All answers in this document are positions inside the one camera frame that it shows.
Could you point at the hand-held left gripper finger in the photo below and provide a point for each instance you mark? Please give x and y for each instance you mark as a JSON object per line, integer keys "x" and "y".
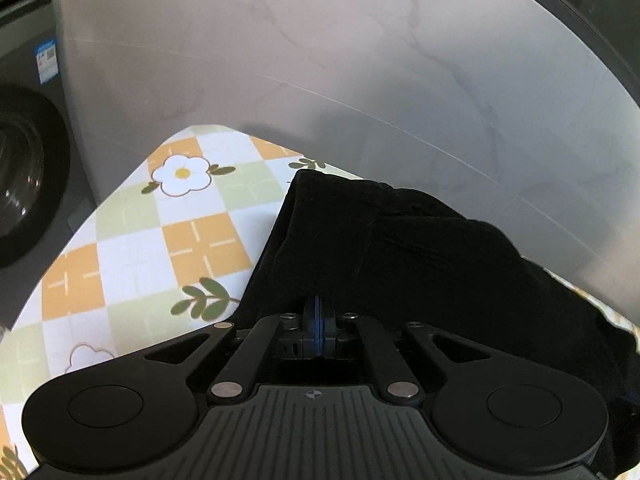
{"x": 320, "y": 327}
{"x": 313, "y": 327}

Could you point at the black pants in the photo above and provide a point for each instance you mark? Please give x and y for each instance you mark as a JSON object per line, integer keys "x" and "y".
{"x": 410, "y": 260}

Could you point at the checkered floral tablecloth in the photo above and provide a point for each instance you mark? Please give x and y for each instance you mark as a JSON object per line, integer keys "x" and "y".
{"x": 150, "y": 240}

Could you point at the grey washing machine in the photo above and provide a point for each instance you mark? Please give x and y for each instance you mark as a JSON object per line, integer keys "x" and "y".
{"x": 30, "y": 160}

